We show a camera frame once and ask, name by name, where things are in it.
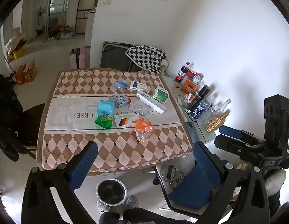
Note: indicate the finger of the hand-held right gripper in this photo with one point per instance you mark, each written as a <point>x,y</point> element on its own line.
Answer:
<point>230,131</point>
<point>228,145</point>

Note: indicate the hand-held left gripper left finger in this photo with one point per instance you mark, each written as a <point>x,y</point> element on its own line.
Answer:
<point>85,165</point>

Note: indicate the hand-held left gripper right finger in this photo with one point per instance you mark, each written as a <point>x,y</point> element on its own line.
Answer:
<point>205,165</point>

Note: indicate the round trash bin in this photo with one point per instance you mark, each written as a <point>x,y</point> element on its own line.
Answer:
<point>111,191</point>

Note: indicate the small blue white carton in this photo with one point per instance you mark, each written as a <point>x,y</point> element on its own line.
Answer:
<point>122,100</point>

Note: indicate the large silver blister pack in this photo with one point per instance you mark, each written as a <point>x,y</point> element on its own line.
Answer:
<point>137,109</point>

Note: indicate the green white box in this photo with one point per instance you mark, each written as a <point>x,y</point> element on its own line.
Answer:
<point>161,95</point>

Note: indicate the long white toothpaste box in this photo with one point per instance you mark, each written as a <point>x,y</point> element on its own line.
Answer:
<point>149,100</point>

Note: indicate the golden bottle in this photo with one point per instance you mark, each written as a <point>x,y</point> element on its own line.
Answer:
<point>214,122</point>

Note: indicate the brown checkered tablecloth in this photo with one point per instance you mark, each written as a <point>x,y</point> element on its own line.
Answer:
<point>72,144</point>

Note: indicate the clear glass bottle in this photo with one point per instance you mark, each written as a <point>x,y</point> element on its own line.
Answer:
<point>209,116</point>
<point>222,106</point>

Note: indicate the chair with blue cushion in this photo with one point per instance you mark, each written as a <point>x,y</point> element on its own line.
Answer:
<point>188,196</point>

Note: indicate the grey flat device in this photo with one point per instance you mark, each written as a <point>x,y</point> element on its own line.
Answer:
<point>192,133</point>

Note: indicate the chrome metal rings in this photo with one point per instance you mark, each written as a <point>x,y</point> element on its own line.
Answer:
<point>170,175</point>

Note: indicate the blue label plastic bottle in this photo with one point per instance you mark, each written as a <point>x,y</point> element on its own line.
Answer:
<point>199,112</point>

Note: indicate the grey fluffy slipper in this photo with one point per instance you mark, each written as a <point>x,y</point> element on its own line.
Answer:
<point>103,206</point>
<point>131,201</point>

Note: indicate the black cylindrical bottle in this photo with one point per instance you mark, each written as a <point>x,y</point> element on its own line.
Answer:
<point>198,98</point>

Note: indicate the red white small box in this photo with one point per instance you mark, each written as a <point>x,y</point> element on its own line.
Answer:
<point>192,96</point>

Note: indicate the blue green tissue packet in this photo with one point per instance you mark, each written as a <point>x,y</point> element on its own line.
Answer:
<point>104,114</point>

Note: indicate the clear plastic packaging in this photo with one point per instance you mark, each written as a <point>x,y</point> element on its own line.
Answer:
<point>181,101</point>

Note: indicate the striped flat card box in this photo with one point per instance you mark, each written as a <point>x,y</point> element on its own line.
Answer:
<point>123,122</point>

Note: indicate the orange cardboard box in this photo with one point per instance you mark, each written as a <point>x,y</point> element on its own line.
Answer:
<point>188,87</point>

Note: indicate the small blue white box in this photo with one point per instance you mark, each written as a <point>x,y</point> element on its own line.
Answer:
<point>197,78</point>

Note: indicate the dark wooden chair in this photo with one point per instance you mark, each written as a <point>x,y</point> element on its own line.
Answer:
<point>32,126</point>

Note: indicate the orange snack packet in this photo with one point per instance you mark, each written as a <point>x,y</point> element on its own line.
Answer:
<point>143,128</point>

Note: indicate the red cup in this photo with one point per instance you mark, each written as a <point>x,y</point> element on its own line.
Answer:
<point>191,72</point>

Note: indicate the peach plastic strip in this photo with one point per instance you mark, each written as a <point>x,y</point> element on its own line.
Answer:
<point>175,88</point>

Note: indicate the small silver pill blister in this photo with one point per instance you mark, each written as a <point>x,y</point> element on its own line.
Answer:
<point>113,96</point>

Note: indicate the cola bottle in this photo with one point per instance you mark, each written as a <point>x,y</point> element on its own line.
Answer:
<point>181,73</point>

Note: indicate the glass side table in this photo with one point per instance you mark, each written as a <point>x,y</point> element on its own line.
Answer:
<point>169,81</point>

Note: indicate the blue plastic bag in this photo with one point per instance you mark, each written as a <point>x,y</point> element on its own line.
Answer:
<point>121,84</point>

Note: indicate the black jacket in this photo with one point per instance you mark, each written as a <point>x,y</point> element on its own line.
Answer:
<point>6,112</point>

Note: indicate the white blue medicine box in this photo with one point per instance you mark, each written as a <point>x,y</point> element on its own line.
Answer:
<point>138,85</point>

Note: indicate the pink suitcase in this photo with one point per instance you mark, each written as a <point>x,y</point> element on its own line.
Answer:
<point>80,58</point>

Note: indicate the orange carton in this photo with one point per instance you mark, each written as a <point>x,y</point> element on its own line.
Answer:
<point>30,71</point>
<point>19,75</point>

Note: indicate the black white checkered blanket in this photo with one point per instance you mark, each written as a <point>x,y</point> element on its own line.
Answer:
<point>146,57</point>

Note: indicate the dark folding cot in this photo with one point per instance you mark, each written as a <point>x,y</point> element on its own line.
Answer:
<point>114,56</point>

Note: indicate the yellow bin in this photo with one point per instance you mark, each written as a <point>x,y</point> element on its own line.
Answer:
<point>17,54</point>

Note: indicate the pile of floor clutter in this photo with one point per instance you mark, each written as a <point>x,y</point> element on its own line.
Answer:
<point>62,31</point>

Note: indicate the white padded coat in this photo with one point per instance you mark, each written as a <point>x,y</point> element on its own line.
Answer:
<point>15,42</point>

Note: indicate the coat rack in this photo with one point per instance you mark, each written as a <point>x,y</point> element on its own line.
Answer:
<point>50,7</point>

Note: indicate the wall light switch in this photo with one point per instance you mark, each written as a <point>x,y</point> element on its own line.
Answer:
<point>107,1</point>

